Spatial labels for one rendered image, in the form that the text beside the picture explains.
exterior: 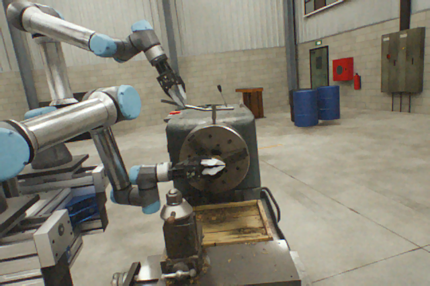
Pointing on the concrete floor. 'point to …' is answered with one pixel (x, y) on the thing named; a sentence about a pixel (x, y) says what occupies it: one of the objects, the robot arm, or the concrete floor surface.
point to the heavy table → (252, 100)
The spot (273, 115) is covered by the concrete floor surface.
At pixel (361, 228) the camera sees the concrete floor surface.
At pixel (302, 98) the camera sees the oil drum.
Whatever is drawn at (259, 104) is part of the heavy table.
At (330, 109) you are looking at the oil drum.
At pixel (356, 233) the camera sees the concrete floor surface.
